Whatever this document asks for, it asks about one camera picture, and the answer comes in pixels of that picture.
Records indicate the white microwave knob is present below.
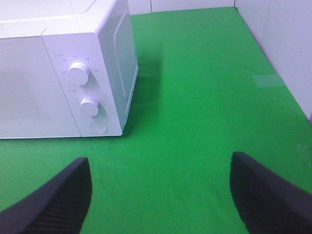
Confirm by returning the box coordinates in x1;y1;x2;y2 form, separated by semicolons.
67;62;91;85
79;97;100;117

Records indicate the round door release button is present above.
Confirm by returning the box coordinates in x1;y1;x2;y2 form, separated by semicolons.
90;120;108;134

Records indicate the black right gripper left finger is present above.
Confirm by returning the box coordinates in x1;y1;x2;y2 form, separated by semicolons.
0;157;93;234

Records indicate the white right partition panel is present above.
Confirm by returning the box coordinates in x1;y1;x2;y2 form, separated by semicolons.
235;0;312;120

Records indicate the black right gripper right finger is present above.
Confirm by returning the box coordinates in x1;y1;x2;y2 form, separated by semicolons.
230;152;312;234

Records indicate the white microwave door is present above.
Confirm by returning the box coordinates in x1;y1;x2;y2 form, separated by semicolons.
0;37;80;139

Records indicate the white microwave oven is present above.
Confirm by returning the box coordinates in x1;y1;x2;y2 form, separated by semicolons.
0;0;138;137

